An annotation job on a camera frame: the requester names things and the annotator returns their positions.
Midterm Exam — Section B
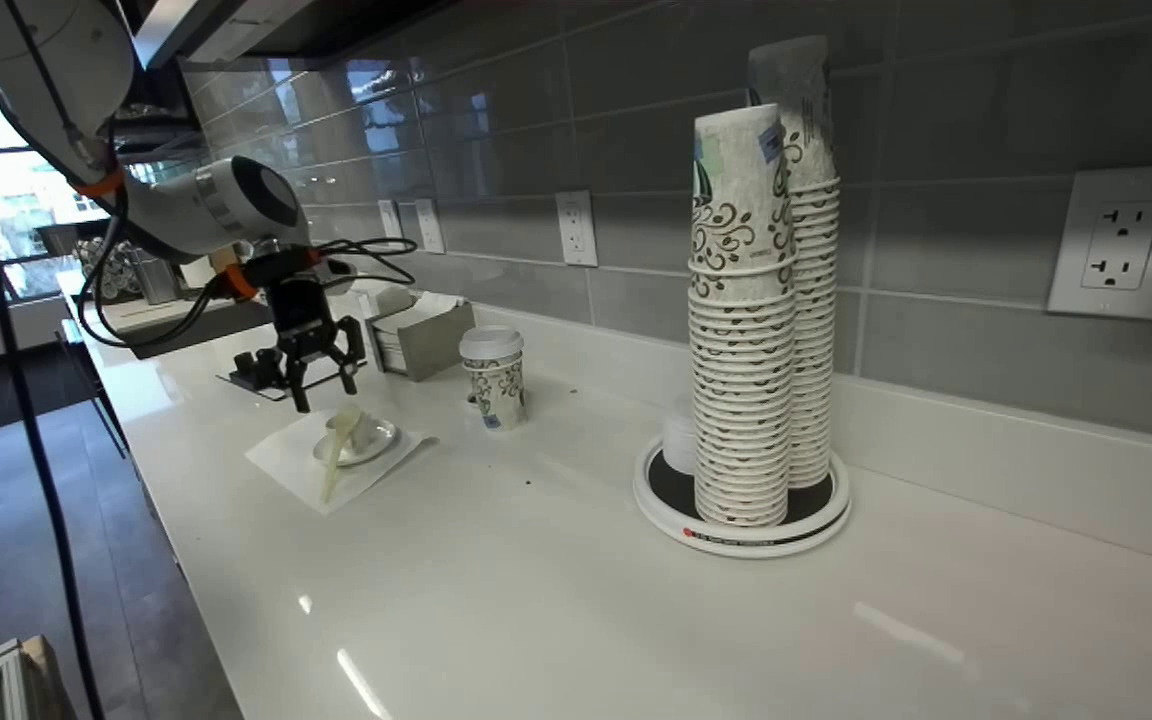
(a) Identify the white square napkin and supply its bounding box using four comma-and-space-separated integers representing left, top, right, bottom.
240, 413, 440, 518

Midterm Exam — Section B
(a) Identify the tall patterned paper cup stack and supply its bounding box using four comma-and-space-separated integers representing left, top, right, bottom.
772, 107, 843, 496
684, 99, 798, 531

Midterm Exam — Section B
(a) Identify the wide white double outlet plate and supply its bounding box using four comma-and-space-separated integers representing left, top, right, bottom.
1042, 160, 1152, 326

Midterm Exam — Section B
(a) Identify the round white cup tray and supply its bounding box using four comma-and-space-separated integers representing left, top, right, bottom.
630, 436, 854, 559

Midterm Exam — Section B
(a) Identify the metal napkin holder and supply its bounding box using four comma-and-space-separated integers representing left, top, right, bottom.
368, 292, 476, 384

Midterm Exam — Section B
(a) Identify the paper cup with lid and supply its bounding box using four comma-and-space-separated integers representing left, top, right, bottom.
454, 319, 531, 433

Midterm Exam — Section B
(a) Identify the white wall outlet plate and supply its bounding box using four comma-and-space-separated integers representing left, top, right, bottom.
550, 186, 599, 273

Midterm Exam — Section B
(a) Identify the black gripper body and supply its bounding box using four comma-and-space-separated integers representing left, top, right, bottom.
258, 247, 342, 358

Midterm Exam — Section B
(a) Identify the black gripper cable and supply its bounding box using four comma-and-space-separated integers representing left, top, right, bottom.
313, 233, 421, 292

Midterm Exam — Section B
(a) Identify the long black hanging cable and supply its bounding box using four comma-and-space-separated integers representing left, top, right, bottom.
0, 0, 112, 720

